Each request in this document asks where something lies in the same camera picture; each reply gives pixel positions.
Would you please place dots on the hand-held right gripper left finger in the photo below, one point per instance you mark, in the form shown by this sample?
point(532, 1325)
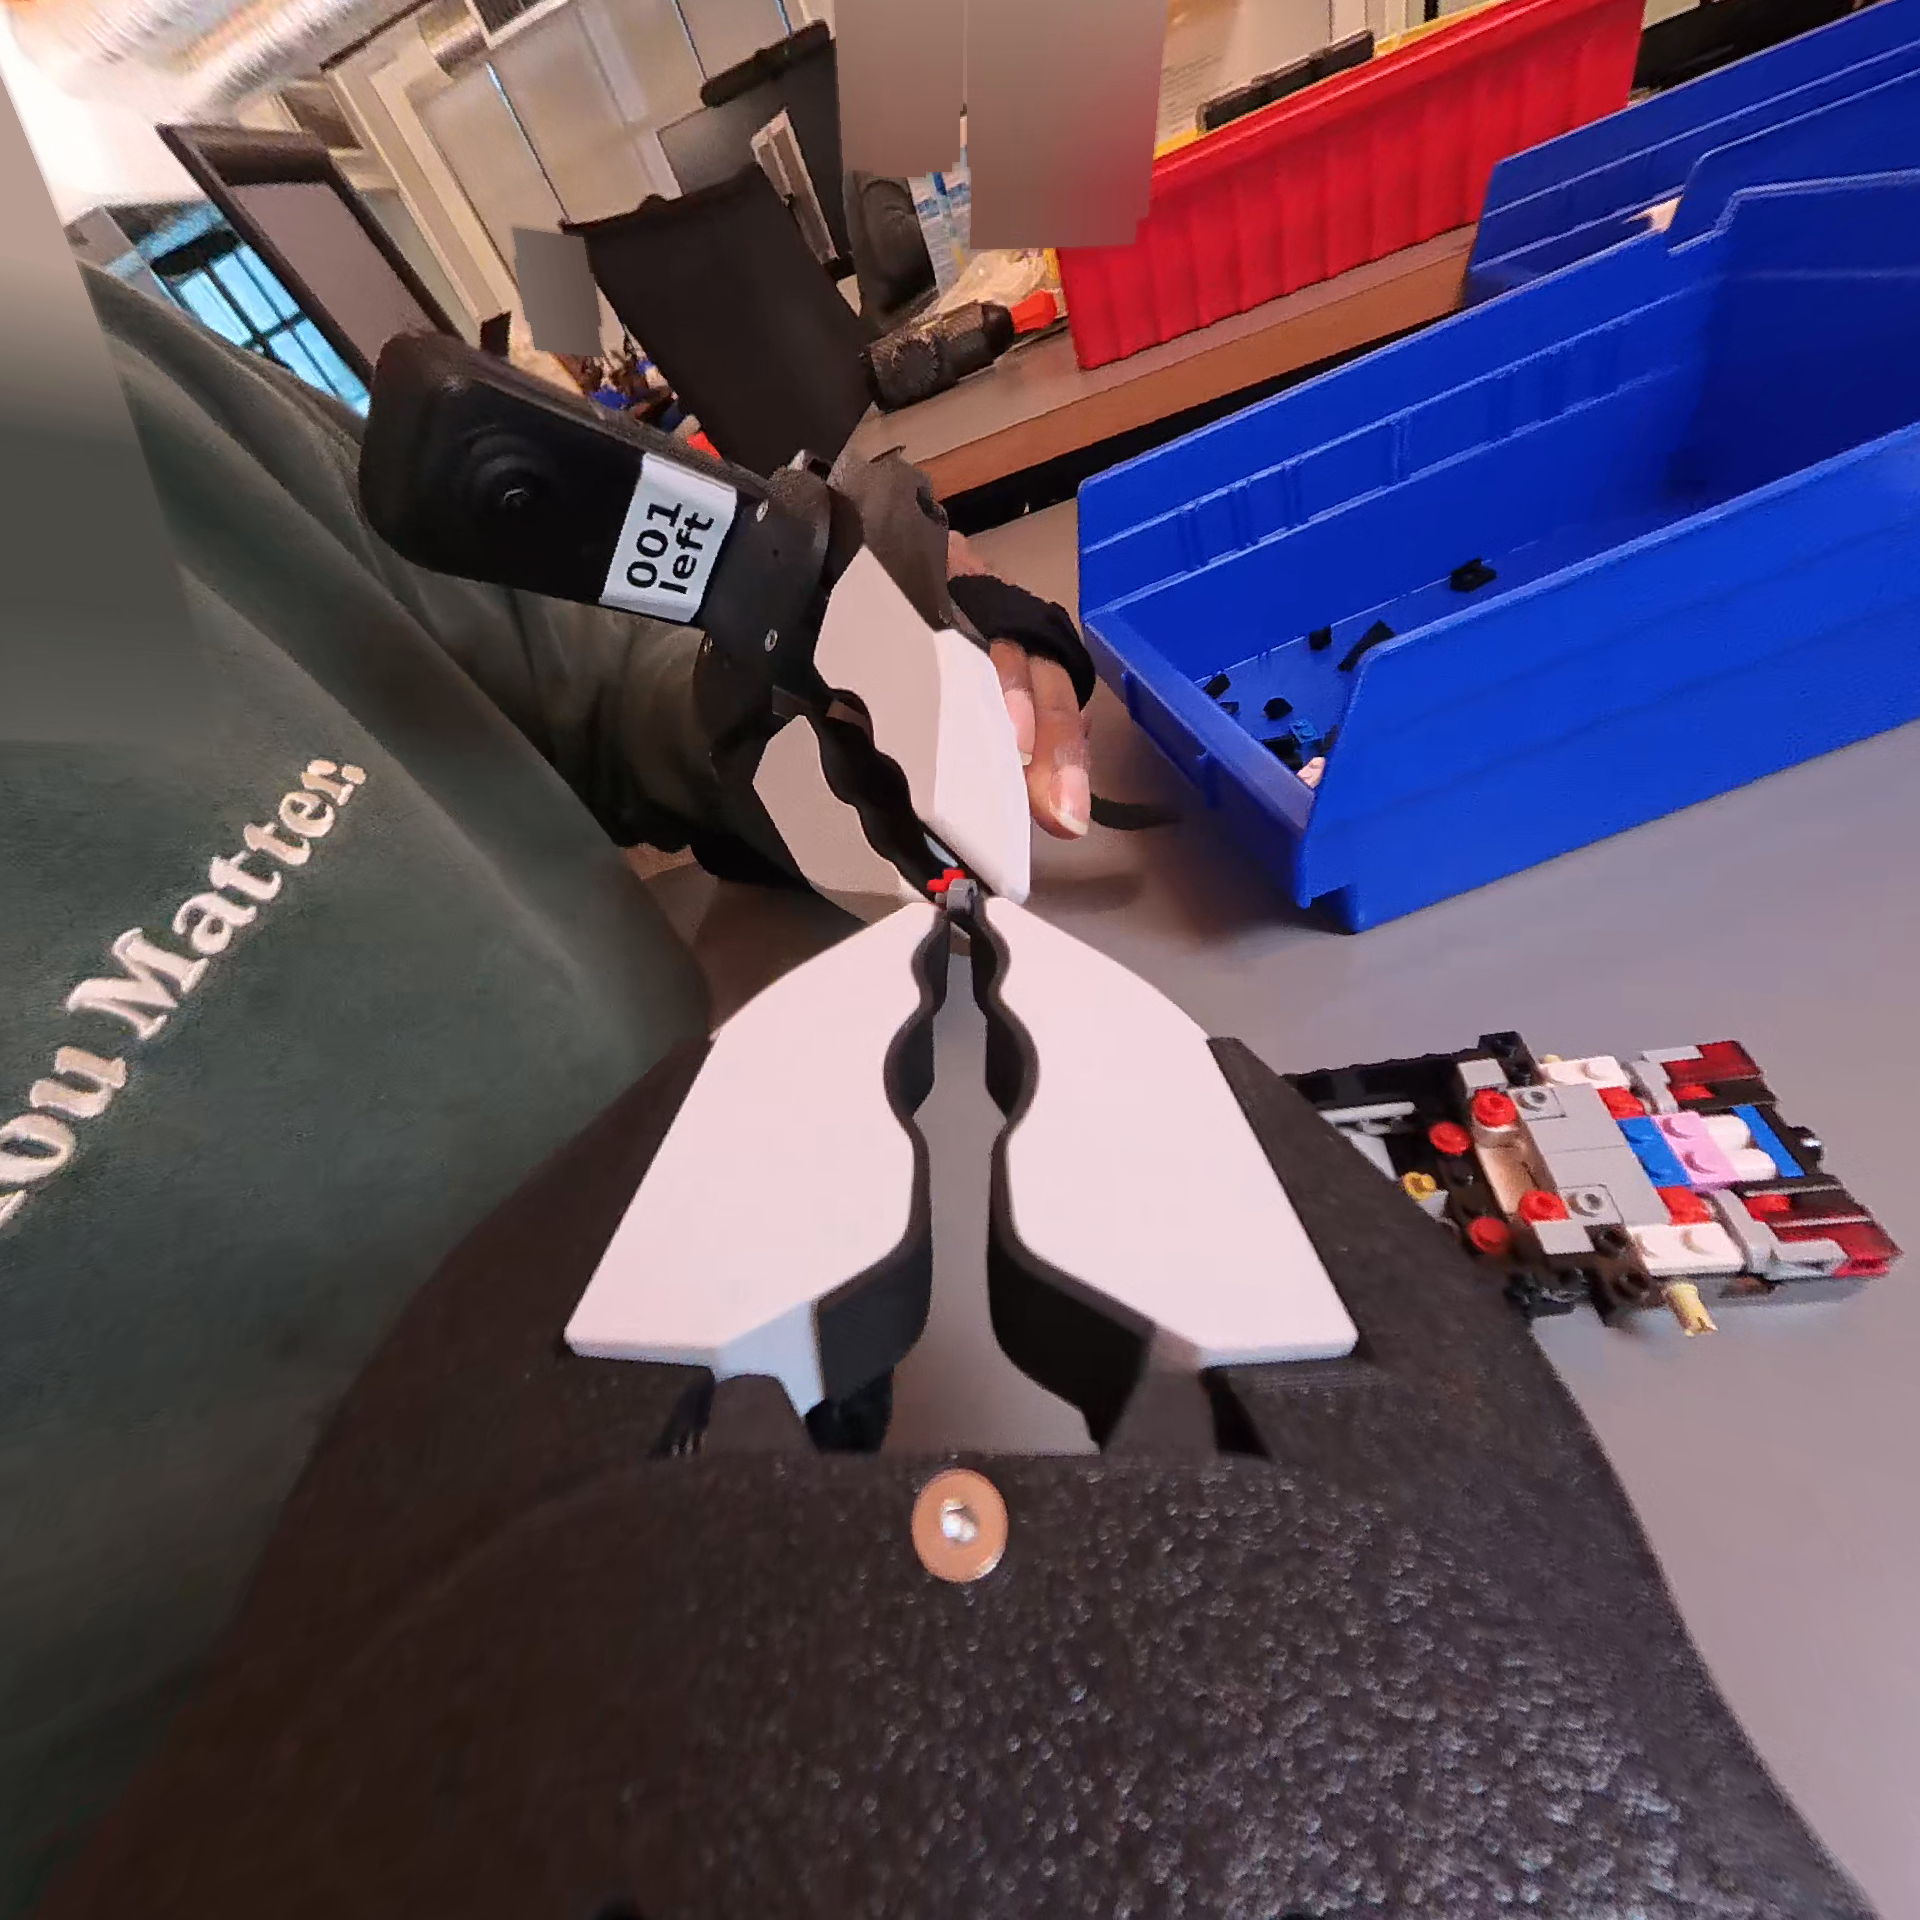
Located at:
point(751, 1202)

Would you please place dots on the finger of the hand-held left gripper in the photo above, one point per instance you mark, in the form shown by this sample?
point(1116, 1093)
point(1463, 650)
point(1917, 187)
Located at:
point(932, 737)
point(816, 813)

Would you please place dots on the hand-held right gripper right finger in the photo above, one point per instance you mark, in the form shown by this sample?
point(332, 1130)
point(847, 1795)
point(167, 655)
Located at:
point(1172, 1202)

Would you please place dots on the small lego bricks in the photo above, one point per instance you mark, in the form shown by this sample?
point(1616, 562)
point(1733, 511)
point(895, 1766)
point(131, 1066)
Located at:
point(1296, 721)

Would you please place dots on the partly built lego car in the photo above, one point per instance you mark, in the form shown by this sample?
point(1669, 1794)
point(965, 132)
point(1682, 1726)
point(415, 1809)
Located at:
point(1622, 1187)

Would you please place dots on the blue plastic bin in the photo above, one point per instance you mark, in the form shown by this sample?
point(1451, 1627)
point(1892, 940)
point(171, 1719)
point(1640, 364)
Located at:
point(1682, 151)
point(1563, 691)

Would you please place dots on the person's left forearm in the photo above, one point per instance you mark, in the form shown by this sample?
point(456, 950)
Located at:
point(602, 707)

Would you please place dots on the person's left hand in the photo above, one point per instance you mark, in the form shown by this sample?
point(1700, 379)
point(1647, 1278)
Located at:
point(1052, 737)

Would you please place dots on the black mesh office chair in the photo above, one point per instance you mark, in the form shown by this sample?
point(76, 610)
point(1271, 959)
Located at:
point(720, 300)

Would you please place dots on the black computer monitor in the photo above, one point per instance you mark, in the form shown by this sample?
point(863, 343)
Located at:
point(301, 241)

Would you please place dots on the neighbouring wooden desk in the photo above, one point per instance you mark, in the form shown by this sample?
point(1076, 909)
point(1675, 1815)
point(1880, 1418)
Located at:
point(1202, 362)

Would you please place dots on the person's green sweatshirt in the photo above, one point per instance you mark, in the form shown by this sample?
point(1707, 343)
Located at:
point(301, 1052)

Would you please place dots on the red plastic bin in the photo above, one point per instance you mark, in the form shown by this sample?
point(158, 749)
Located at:
point(1322, 182)

